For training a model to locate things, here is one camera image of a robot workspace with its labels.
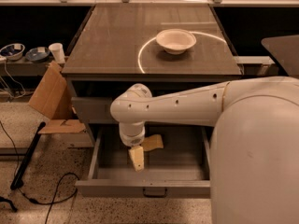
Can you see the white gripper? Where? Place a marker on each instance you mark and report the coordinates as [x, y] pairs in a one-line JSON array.
[[133, 139]]

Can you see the yellow sponge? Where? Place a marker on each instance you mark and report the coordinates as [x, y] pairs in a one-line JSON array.
[[152, 142]]

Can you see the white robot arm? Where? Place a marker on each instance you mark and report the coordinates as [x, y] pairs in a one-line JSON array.
[[254, 149]]

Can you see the open grey lower drawer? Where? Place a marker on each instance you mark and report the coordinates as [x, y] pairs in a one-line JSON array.
[[179, 170]]

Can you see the closed grey upper drawer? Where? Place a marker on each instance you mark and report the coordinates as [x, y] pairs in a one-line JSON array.
[[95, 110]]

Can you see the grey drawer cabinet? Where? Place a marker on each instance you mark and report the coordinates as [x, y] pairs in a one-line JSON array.
[[118, 51]]

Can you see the white bowl on counter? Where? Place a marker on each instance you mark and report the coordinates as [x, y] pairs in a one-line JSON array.
[[175, 41]]

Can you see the brown cardboard box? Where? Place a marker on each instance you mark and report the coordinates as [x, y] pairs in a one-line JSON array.
[[52, 99]]

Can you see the black left table leg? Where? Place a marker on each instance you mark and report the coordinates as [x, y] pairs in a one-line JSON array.
[[17, 181]]

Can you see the white paper cup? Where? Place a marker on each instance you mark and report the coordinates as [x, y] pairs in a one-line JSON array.
[[58, 52]]

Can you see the blue bowl near cup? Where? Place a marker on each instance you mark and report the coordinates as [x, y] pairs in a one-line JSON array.
[[37, 55]]

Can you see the blue bowl far left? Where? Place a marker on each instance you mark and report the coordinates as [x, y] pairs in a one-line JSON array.
[[12, 52]]

